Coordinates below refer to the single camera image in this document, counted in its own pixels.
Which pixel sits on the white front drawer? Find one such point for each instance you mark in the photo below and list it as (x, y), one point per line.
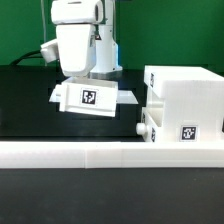
(147, 128)

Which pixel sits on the white drawer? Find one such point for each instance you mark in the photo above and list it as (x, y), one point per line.
(86, 96)
(147, 128)

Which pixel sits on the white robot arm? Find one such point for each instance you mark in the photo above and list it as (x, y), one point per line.
(101, 14)

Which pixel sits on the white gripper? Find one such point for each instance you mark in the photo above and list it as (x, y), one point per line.
(77, 48)

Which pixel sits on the white marker sheet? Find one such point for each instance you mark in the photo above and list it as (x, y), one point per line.
(124, 97)

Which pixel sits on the white drawer cabinet box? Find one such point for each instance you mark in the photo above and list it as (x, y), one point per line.
(187, 103)

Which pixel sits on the white L-shaped fence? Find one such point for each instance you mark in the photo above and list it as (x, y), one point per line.
(20, 155)

